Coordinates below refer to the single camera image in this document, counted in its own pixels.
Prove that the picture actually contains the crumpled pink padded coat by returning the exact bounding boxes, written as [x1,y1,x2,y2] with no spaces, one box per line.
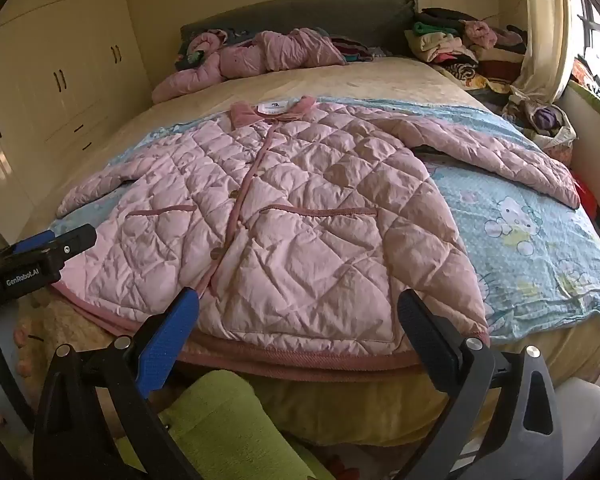
[152,27,348,103]

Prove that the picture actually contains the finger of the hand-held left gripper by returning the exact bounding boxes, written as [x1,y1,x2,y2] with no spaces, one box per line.
[40,224,98,262]
[10,229,57,257]

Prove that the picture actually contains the grey padded headboard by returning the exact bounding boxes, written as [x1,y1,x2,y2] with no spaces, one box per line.
[180,0,418,61]

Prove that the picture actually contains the blue cartoon print sheet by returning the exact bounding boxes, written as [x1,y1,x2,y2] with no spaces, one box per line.
[47,95,600,346]

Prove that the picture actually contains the bag of clothes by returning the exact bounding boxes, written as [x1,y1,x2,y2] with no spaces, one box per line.
[502,87,578,152]

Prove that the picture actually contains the bed with beige cover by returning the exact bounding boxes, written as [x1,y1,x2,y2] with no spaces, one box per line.
[30,55,600,448]

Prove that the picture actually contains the cream wardrobe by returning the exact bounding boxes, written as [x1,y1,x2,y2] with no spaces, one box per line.
[0,0,153,243]

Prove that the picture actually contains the beige plush blanket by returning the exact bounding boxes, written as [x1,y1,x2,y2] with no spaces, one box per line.
[11,287,136,378]

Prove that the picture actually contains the cream curtain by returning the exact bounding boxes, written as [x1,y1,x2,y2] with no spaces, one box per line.
[510,0,581,106]

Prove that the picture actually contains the white rounded object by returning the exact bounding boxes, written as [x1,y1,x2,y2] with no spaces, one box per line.
[555,376,600,463]

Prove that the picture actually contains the red object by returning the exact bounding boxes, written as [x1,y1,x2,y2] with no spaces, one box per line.
[574,174,600,217]

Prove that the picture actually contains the green fleece cloth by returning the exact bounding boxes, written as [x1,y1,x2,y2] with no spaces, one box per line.
[115,370,333,480]

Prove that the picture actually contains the clothes on windowsill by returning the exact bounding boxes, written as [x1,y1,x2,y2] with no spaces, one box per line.
[570,59,600,117]

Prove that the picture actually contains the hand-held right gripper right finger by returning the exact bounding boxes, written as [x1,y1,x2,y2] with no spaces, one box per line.
[397,287,566,480]

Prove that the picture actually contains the pink quilted jacket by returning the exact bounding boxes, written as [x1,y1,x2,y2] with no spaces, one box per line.
[50,96,581,371]

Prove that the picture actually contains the pile of folded clothes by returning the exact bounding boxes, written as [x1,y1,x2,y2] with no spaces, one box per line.
[405,7,531,95]

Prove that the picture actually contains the dark teal cloth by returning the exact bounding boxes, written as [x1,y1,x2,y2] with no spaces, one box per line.
[176,35,207,72]

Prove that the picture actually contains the striped colourful garment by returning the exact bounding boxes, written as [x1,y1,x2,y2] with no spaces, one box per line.
[330,35,383,64]

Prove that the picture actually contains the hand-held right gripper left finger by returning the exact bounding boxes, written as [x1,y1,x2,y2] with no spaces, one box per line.
[32,287,201,480]

